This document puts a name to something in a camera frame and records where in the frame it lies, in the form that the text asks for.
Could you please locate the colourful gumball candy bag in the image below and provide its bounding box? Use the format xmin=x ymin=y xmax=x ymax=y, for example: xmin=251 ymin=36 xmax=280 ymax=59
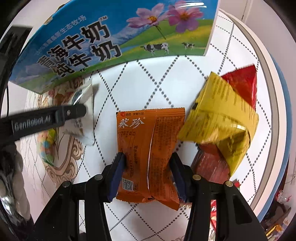
xmin=37 ymin=128 xmax=57 ymax=166

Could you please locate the clear silver snack packet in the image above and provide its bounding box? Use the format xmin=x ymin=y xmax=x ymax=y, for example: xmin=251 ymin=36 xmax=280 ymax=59
xmin=61 ymin=78 xmax=100 ymax=147

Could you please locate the yellow snack bag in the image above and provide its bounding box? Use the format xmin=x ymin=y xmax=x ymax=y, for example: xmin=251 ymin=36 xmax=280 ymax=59
xmin=178 ymin=72 xmax=259 ymax=174

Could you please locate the orange sunflower seed packet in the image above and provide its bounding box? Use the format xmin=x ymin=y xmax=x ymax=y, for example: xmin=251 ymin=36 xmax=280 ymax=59
xmin=116 ymin=108 xmax=185 ymax=210

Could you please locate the red snack packet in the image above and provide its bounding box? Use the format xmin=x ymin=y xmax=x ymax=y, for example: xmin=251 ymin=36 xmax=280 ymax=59
xmin=222 ymin=65 xmax=257 ymax=110

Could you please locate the dark red wafer packet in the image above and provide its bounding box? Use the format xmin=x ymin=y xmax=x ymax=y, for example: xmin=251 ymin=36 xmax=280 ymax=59
xmin=191 ymin=144 xmax=230 ymax=184

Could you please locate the blue bed sheet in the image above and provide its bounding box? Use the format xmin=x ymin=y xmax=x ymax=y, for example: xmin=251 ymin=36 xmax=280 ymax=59
xmin=252 ymin=54 xmax=292 ymax=221

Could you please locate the open milk cardboard box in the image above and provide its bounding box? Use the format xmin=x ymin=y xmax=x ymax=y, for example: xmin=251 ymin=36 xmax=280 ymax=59
xmin=10 ymin=1 xmax=220 ymax=93

